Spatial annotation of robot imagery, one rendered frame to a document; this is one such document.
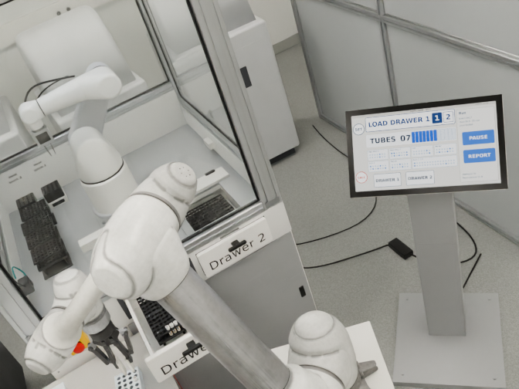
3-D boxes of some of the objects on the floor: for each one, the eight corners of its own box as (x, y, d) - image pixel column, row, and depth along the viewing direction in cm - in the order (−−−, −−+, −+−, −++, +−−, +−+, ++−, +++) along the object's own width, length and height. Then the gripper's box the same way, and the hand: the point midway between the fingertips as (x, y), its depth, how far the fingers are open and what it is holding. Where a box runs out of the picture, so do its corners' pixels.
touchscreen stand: (506, 392, 237) (499, 201, 177) (393, 385, 253) (352, 209, 193) (498, 297, 273) (490, 113, 214) (400, 296, 289) (367, 125, 229)
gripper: (120, 305, 177) (149, 352, 191) (72, 325, 176) (106, 371, 190) (122, 322, 171) (153, 370, 185) (74, 343, 170) (108, 389, 184)
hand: (125, 364), depth 186 cm, fingers closed
